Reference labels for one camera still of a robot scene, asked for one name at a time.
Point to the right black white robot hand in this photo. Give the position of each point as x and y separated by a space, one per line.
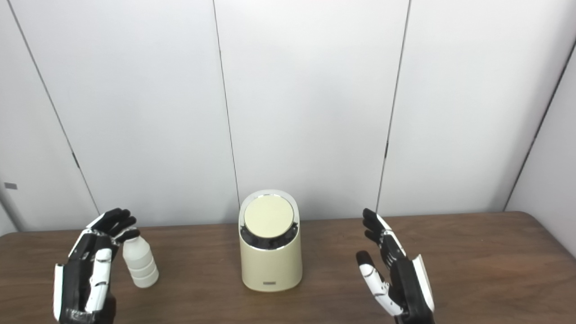
407 288

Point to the cream-colored cylindrical bin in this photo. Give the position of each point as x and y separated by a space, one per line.
270 265

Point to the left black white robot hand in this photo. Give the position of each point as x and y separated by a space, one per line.
74 279

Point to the small white plastic bottle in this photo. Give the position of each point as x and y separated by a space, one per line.
140 265

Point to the round cream bin lid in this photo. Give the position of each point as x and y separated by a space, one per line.
268 216

